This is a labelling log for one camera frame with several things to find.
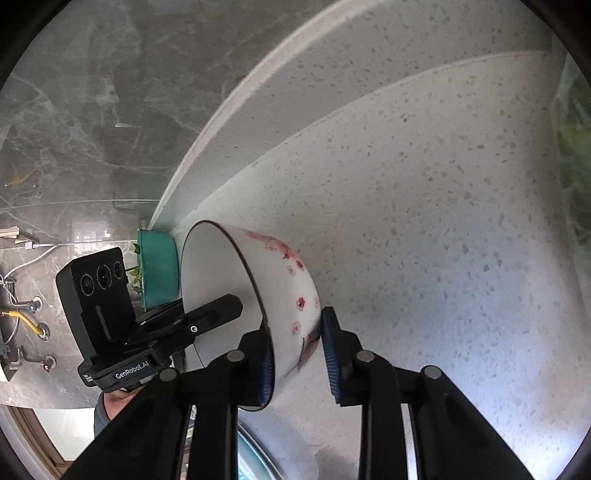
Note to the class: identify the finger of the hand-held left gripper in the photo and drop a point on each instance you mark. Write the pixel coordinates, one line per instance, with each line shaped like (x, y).
(207, 316)
(161, 310)

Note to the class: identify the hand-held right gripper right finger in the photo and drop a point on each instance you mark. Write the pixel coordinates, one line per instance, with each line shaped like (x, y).
(331, 355)

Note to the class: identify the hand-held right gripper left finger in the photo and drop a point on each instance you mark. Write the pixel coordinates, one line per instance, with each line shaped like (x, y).
(266, 369)

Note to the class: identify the red floral white bowl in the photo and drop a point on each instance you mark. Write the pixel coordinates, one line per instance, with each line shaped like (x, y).
(286, 295)

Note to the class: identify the person's left forearm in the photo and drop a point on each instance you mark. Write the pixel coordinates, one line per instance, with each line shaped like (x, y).
(100, 417)

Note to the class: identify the person's left hand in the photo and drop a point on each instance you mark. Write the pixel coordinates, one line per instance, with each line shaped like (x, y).
(117, 402)

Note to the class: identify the teal plastic basin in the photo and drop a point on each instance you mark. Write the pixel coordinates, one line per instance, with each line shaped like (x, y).
(159, 270)

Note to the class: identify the large teal rim plate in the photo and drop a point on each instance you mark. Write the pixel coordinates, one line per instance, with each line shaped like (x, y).
(256, 457)

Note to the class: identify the white power plug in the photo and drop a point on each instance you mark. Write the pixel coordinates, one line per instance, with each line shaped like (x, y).
(21, 235)

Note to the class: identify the clear bag of vegetables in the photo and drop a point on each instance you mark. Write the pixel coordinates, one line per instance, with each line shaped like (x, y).
(575, 152)

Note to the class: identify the metal wall valve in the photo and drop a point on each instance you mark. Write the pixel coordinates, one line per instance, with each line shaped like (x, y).
(44, 332)
(31, 303)
(46, 362)

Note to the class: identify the wooden door frame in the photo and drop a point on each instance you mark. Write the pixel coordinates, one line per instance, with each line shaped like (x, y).
(39, 436)

